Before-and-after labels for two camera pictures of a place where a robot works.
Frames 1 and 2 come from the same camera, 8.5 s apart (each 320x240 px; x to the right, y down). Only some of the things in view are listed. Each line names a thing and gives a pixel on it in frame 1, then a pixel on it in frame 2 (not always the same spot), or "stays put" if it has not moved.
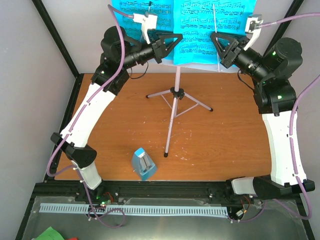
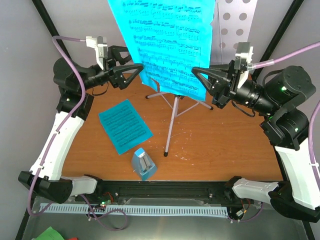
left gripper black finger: (167, 50) to (121, 69)
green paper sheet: (50, 234) stays put
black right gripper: (228, 53) to (221, 90)
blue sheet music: (163, 9) to (125, 126)
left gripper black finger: (154, 34) to (114, 52)
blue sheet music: (195, 20) to (169, 38)
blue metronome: (143, 164) stays put
